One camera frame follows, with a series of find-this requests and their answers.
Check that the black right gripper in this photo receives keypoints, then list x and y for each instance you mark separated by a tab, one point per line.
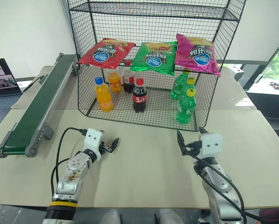
194	147

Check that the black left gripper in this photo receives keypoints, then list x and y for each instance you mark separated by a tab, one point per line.
105	147

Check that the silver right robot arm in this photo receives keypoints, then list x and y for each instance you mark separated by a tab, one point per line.
220	186

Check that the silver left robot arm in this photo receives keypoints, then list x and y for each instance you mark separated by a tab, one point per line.
70	177

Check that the green conveyor belt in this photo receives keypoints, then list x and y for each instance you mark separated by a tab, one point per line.
39	105

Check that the green soda bottle yellow cap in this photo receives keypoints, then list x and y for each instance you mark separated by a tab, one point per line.
188	86
176	85
186	107

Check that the orange soda bottle blue cap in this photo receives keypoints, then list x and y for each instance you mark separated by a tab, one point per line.
104	96

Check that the cola bottle red cap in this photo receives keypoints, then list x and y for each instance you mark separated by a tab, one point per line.
139	98
127	81

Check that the dark grey rounded shape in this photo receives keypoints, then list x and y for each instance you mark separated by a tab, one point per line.
111	217
165	217

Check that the magenta chip bag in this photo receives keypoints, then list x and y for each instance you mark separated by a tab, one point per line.
197	56

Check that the red chip bag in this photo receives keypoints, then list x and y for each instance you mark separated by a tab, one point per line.
105	54

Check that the green chip bag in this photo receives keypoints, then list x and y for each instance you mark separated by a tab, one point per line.
153	59

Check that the dark red rounded object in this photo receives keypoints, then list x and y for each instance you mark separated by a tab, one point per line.
266	215

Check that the open dark laptop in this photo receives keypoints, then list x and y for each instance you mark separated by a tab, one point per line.
2	93

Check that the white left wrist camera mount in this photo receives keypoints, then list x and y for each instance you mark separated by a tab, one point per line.
92	140

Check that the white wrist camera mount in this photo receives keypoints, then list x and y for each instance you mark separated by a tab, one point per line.
92	140
210	145

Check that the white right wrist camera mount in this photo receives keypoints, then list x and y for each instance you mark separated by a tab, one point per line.
210	145

